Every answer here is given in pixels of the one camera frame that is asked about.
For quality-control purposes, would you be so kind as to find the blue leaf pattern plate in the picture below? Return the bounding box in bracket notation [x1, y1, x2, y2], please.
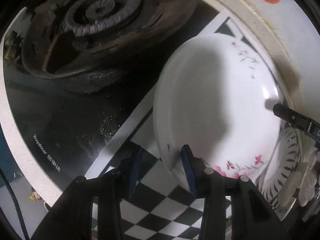
[258, 126, 299, 209]

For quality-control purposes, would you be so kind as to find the white floral plate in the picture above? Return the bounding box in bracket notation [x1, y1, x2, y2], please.
[153, 34, 280, 189]

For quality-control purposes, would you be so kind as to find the blue kitchen cabinet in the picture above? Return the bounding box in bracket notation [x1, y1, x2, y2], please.
[0, 129, 14, 182]

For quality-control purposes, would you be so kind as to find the black gas stove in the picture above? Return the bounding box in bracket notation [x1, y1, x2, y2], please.
[3, 0, 217, 190]

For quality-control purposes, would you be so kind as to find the person's gloved right hand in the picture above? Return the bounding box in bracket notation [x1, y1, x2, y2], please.
[298, 150, 319, 207]

